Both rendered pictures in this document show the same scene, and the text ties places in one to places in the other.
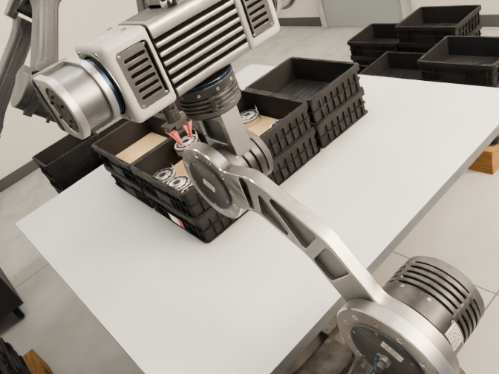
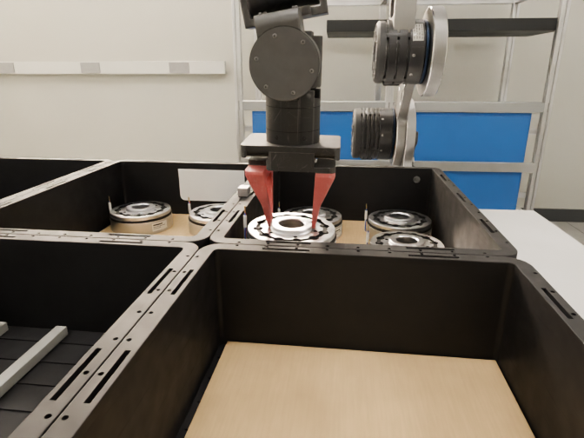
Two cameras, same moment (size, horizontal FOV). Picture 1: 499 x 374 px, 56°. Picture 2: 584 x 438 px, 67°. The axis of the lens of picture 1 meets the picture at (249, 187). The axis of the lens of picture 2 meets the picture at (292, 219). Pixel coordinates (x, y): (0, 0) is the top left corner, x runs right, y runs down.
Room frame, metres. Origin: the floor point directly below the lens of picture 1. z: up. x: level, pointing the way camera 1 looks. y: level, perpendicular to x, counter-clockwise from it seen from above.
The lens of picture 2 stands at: (2.04, 0.43, 1.09)
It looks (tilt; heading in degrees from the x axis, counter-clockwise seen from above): 18 degrees down; 215
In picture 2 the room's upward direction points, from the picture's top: straight up
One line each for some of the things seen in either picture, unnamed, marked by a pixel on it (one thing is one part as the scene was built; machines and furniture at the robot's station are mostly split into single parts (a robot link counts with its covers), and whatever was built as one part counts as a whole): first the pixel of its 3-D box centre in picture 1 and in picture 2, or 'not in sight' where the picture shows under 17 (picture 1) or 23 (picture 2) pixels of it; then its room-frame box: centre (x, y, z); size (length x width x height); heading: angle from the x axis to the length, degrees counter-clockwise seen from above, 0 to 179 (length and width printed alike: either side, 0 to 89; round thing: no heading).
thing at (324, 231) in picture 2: (186, 142); (291, 229); (1.65, 0.16, 0.92); 0.10 x 0.10 x 0.01
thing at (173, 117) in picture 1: (172, 115); (293, 122); (1.65, 0.16, 1.04); 0.10 x 0.07 x 0.07; 119
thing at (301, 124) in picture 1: (251, 128); (150, 228); (1.65, -0.10, 0.87); 0.40 x 0.30 x 0.11; 28
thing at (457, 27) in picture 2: not in sight; (434, 29); (-0.63, -0.44, 1.32); 1.20 x 0.45 x 0.06; 119
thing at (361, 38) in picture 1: (387, 56); not in sight; (2.97, -1.23, 0.31); 0.40 x 0.30 x 0.34; 29
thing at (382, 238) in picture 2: (177, 183); (406, 244); (1.48, 0.24, 0.86); 0.10 x 0.10 x 0.01
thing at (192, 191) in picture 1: (187, 159); (355, 202); (1.51, 0.17, 0.92); 0.40 x 0.30 x 0.02; 28
